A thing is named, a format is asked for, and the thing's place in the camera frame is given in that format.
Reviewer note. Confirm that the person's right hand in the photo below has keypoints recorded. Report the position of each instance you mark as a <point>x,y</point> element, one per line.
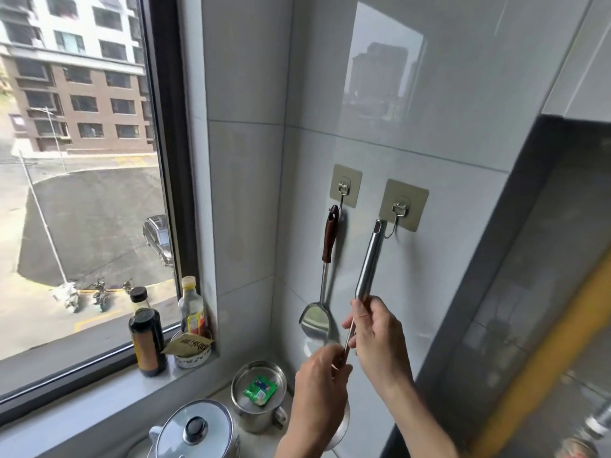
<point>382,348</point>

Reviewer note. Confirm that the person's left hand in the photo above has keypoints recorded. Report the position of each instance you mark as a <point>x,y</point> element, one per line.
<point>320,395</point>

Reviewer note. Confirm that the stainless steel ladle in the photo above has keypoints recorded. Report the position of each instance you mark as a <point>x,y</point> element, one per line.
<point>370,262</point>

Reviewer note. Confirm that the green packet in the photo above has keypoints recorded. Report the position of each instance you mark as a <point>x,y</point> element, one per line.
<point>260,391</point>

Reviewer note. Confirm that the steel mug with lid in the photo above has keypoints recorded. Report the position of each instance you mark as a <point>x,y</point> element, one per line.
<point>253,417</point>

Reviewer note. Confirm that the small glass lid, black knob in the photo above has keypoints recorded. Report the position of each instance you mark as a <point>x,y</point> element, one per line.
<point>210,424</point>

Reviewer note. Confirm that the small white patterned cup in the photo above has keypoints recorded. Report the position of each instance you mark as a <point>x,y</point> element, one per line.
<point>193,361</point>

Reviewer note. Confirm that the clear bottle with yellow cap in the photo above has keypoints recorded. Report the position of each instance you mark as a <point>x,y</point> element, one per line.
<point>191,310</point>

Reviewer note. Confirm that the dark steel range hood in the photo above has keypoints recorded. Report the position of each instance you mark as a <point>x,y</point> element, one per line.
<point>525,281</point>

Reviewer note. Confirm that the white enamel pot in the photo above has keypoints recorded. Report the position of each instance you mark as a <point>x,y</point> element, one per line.
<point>153,436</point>

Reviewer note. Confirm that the dark soy sauce bottle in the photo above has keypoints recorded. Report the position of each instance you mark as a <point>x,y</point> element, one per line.
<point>148,343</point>

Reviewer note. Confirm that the dark parked scooter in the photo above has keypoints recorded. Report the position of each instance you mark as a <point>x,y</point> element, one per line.
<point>99,295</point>
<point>127,286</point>

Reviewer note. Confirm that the parked car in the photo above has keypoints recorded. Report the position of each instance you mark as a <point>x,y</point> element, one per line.
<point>160,238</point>

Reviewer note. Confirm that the white window sill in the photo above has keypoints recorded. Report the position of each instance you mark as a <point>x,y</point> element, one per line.
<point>95,405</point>

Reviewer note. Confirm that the white parked scooter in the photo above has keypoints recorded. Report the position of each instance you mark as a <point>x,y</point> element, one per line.
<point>67,295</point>

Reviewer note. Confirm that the brown apartment building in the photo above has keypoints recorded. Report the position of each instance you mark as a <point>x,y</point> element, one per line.
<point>71,66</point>

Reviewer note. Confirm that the large adhesive wall hook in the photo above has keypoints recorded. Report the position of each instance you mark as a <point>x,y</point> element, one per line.
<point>416,195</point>

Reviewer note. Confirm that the small adhesive wall hook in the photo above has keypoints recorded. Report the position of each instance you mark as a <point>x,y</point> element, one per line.
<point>352,174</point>

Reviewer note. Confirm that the dark window frame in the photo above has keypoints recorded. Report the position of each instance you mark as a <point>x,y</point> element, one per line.
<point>167,138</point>

